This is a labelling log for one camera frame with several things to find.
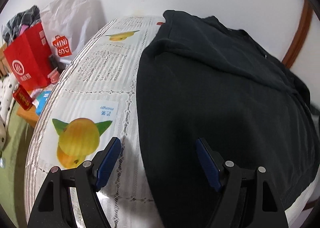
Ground dark clothes in red bag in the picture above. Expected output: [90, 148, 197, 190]
[2, 5, 41, 45]

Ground orange wooden side table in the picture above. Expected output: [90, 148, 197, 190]
[16, 105, 39, 128]

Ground small pink red box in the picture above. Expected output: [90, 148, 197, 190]
[47, 68, 60, 84]

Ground white black-spotted bedding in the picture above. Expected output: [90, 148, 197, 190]
[0, 73, 18, 151]

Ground brown wooden door frame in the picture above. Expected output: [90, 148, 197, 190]
[282, 0, 313, 69]

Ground red paper shopping bag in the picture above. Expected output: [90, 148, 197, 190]
[4, 22, 54, 91]

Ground white Miniso plastic bag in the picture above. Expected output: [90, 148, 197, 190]
[40, 0, 98, 65]

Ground black Li-Ning sweatshirt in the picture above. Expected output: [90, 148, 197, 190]
[137, 10, 319, 227]

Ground blue tissue pack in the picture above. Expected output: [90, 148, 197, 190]
[34, 90, 52, 116]

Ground red drink can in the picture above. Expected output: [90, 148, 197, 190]
[12, 83, 33, 110]

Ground white lace fruit tablecloth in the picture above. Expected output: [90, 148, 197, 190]
[24, 15, 320, 228]

